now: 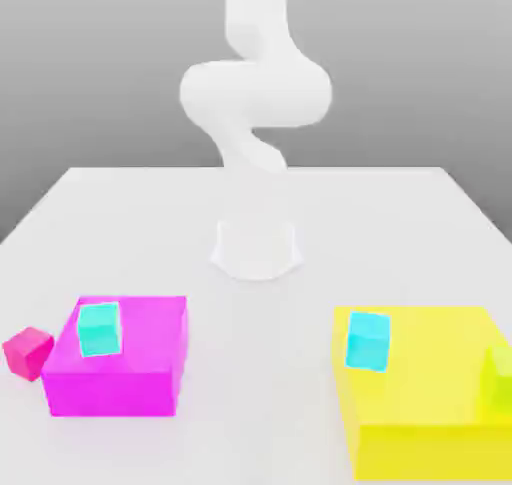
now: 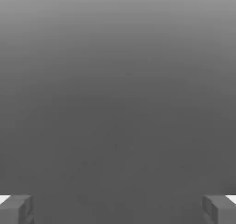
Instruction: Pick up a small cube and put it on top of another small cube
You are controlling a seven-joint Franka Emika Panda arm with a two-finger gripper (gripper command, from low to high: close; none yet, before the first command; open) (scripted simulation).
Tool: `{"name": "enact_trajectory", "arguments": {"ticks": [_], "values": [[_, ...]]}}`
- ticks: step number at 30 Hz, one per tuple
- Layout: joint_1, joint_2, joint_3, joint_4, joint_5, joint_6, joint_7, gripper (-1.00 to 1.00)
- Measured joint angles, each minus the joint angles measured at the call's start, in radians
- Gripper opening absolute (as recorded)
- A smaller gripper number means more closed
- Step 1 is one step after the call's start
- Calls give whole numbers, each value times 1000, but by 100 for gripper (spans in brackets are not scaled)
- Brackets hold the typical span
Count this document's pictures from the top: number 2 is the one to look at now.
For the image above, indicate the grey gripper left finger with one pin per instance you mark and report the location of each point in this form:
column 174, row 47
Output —
column 14, row 211

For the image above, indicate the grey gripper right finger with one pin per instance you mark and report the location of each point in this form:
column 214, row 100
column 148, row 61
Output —
column 221, row 211

